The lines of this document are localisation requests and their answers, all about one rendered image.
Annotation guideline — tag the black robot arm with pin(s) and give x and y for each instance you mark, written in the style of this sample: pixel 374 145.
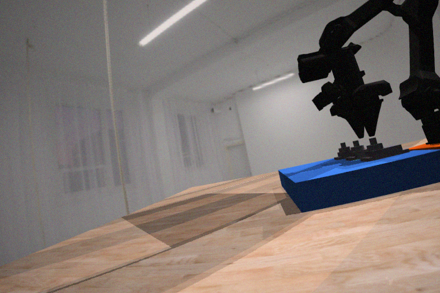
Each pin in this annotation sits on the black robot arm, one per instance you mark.
pixel 420 94

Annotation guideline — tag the blue flat deck plate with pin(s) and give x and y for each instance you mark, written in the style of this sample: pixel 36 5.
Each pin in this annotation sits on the blue flat deck plate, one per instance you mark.
pixel 385 170

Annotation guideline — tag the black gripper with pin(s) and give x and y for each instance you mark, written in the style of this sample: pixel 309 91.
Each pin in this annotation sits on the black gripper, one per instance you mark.
pixel 361 108

